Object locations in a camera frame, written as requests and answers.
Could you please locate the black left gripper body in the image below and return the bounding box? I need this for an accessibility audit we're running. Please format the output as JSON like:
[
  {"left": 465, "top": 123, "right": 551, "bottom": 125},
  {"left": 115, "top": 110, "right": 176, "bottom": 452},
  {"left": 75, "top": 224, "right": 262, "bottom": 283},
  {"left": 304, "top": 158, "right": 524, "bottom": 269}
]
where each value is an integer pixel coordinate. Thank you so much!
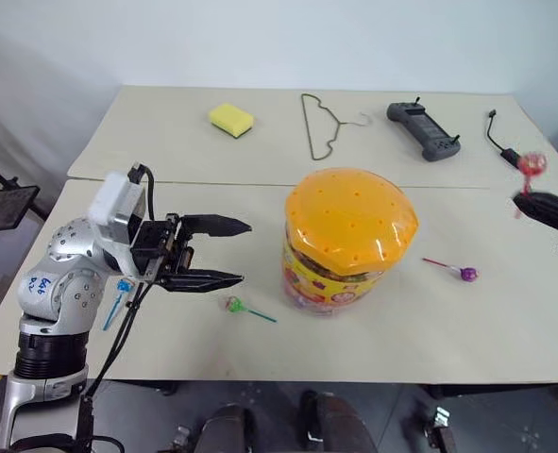
[{"left": 129, "top": 213, "right": 195, "bottom": 285}]

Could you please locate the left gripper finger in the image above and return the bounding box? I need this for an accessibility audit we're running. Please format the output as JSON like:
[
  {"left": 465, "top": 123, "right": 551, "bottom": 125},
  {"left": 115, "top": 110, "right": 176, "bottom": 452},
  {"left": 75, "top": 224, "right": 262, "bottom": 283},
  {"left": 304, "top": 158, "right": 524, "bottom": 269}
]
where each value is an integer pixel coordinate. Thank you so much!
[
  {"left": 181, "top": 213, "right": 253, "bottom": 239},
  {"left": 158, "top": 268, "right": 246, "bottom": 294}
]

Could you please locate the colourful printed plastic candy jar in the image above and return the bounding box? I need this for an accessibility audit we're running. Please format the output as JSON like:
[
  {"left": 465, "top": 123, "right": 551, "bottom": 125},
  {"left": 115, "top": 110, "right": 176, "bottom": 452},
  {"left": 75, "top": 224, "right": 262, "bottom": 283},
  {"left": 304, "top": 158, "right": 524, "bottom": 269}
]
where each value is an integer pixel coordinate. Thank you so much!
[{"left": 280, "top": 233, "right": 387, "bottom": 319}]

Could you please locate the orange jar lid with holes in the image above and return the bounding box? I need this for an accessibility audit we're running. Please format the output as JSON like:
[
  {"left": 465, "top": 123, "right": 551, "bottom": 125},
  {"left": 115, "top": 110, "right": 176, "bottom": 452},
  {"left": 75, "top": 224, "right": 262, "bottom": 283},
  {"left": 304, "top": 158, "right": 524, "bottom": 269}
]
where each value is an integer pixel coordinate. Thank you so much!
[{"left": 284, "top": 167, "right": 420, "bottom": 275}]

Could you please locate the green lollipop with teal stick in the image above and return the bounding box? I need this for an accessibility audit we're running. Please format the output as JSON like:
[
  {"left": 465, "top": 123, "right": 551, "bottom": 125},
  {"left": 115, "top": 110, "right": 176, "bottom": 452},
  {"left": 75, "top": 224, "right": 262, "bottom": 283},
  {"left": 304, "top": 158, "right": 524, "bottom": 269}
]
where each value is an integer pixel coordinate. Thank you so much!
[{"left": 218, "top": 295, "right": 279, "bottom": 325}]

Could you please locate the blue lollipop with blue stick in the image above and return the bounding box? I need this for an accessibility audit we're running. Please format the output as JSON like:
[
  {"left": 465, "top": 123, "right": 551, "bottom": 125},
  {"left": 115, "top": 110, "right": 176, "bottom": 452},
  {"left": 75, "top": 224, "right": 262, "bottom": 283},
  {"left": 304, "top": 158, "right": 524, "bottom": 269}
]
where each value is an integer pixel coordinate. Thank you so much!
[{"left": 101, "top": 277, "right": 135, "bottom": 332}]

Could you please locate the purple lollipop with red stick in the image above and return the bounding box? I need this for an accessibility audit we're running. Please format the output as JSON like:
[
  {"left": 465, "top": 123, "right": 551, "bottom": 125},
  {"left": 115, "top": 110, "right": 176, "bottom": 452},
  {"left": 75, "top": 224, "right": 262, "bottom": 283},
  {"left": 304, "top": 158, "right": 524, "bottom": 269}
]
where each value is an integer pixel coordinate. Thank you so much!
[{"left": 421, "top": 256, "right": 480, "bottom": 284}]

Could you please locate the yellow sponge with dark base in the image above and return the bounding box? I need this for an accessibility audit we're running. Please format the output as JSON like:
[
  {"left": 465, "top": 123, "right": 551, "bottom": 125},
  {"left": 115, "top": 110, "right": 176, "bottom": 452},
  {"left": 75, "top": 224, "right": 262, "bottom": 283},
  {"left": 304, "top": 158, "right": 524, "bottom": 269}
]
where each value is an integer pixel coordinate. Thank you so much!
[{"left": 208, "top": 103, "right": 255, "bottom": 140}]

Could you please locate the dark rounded shape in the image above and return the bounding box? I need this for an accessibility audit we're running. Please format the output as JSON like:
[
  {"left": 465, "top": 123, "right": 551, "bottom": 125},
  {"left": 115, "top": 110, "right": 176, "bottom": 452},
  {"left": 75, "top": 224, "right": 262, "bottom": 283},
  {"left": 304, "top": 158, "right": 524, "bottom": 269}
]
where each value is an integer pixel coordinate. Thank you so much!
[{"left": 196, "top": 404, "right": 257, "bottom": 453}]

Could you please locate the black square plate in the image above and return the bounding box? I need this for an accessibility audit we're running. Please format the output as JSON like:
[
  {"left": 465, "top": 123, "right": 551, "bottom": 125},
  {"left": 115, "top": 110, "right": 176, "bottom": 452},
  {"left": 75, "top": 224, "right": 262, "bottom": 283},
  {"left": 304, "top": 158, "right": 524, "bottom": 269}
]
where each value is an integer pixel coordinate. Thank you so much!
[{"left": 0, "top": 185, "right": 42, "bottom": 235}]

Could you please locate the grey handheld remote controller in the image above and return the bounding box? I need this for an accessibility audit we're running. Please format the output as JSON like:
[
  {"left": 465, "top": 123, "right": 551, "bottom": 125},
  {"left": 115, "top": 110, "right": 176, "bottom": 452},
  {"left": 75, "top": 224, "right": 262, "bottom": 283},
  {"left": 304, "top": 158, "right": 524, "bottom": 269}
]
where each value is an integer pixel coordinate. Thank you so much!
[{"left": 385, "top": 95, "right": 464, "bottom": 163}]

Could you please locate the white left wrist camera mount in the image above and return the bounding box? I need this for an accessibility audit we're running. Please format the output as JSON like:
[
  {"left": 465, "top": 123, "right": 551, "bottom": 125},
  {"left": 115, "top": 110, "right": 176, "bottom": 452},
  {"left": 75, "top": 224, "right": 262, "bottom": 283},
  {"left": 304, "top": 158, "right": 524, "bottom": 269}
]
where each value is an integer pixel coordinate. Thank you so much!
[{"left": 88, "top": 171, "right": 148, "bottom": 247}]

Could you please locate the black cable with adapter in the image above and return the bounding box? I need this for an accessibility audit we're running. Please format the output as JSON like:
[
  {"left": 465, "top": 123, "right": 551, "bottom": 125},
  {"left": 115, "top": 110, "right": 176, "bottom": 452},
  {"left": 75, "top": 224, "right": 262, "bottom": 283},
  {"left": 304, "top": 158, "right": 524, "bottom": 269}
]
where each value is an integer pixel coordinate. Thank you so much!
[{"left": 484, "top": 109, "right": 521, "bottom": 168}]

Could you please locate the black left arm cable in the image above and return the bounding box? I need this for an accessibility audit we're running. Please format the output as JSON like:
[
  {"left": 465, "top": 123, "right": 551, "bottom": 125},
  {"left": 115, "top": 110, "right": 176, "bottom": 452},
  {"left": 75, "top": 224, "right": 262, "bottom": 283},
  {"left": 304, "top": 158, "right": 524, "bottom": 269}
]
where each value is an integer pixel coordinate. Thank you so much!
[{"left": 73, "top": 161, "right": 160, "bottom": 453}]

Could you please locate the thin grey wire hanger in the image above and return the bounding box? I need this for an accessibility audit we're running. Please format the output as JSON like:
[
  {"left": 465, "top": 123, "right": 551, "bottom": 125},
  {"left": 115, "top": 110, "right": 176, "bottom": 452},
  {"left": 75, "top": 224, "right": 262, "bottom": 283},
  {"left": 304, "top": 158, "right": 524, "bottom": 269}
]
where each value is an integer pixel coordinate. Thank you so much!
[{"left": 299, "top": 92, "right": 372, "bottom": 162}]

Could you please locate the black and white bracket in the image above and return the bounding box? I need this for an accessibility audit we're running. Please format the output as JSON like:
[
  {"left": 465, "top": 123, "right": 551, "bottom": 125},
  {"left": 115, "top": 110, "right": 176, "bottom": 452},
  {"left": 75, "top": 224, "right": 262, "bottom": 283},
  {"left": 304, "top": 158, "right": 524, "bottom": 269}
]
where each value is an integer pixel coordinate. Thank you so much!
[{"left": 423, "top": 405, "right": 455, "bottom": 453}]

